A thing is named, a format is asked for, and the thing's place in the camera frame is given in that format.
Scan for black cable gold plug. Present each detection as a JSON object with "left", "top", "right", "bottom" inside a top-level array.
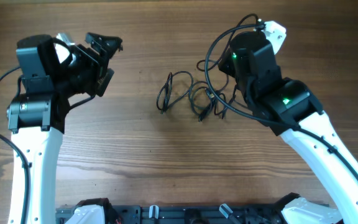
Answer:
[{"left": 188, "top": 13, "right": 260, "bottom": 121}]

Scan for black cable blue USB plug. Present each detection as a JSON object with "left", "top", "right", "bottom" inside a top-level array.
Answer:
[{"left": 188, "top": 81, "right": 227, "bottom": 122}]

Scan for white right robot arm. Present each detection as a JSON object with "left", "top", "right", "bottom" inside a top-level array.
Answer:
[{"left": 219, "top": 31, "right": 358, "bottom": 223}]

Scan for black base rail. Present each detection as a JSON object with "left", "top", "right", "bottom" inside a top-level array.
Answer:
[{"left": 56, "top": 203, "right": 332, "bottom": 224}]

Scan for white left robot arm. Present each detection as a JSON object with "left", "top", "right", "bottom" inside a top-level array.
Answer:
[{"left": 7, "top": 32, "right": 122, "bottom": 223}]

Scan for black cable micro USB plug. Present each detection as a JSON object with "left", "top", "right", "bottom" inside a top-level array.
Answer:
[{"left": 156, "top": 71, "right": 194, "bottom": 114}]

